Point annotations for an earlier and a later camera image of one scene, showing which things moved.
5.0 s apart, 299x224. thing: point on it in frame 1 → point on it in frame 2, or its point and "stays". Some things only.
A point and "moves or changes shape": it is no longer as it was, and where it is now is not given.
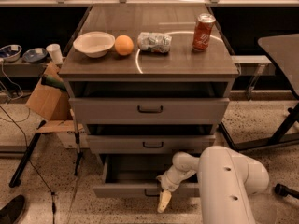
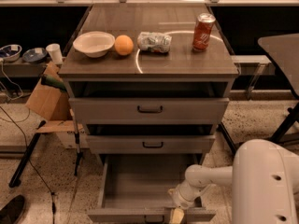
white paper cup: (55, 51) stays
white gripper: (168, 181) → (180, 198)
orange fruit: (123, 45) stays
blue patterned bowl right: (35, 55) stays
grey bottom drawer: (135, 175) moves or changes shape
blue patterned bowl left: (10, 52) stays
